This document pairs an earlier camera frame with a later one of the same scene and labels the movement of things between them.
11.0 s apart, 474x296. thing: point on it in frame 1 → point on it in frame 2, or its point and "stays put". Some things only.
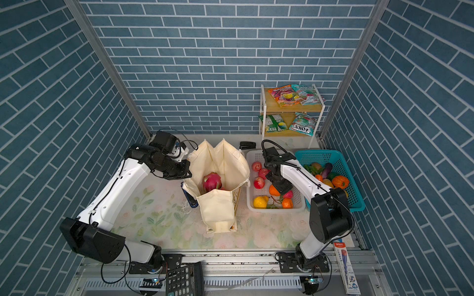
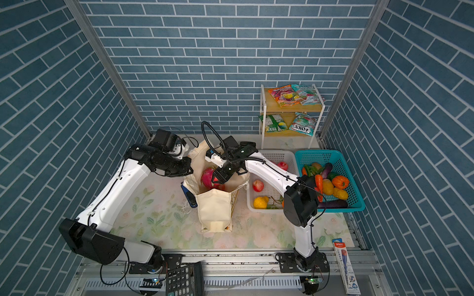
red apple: x=259 y=182 stays put
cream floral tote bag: x=218 y=211 stays put
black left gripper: x=184 y=172 stays put
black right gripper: x=281 y=188 → x=221 y=176
